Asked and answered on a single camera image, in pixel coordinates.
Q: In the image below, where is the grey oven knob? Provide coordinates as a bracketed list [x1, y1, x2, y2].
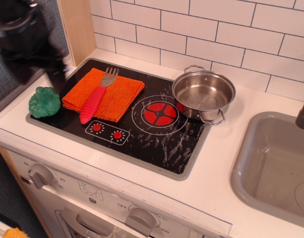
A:
[28, 164, 54, 189]
[124, 208, 156, 237]

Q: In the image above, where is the light wooden side post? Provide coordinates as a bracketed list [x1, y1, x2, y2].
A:
[57, 0, 96, 66]

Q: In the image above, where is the grey right oven knob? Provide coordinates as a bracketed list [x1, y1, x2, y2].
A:
[124, 208, 156, 237]

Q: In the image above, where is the green toy broccoli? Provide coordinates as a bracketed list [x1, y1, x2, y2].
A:
[29, 87, 61, 118]

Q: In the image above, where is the fork with pink handle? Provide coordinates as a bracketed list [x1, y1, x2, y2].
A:
[79, 67, 119, 124]

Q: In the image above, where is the white toy oven front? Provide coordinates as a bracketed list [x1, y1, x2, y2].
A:
[9, 152, 231, 238]

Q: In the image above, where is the orange folded cloth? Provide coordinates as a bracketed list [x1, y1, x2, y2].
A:
[62, 68, 145, 122]

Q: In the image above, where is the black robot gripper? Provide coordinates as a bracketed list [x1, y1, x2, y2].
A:
[0, 0, 67, 93]

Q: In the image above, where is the black toy stove top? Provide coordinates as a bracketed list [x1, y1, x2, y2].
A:
[26, 67, 211, 180]

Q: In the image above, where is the orange yellow plush object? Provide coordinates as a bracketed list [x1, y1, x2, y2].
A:
[2, 228, 28, 238]

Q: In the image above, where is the grey left oven knob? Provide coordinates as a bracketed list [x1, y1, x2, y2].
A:
[28, 164, 54, 189]

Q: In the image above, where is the grey plastic sink basin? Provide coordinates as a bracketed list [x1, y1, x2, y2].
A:
[231, 112, 304, 228]

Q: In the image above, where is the stainless steel pot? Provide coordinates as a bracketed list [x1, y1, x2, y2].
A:
[172, 65, 236, 125]

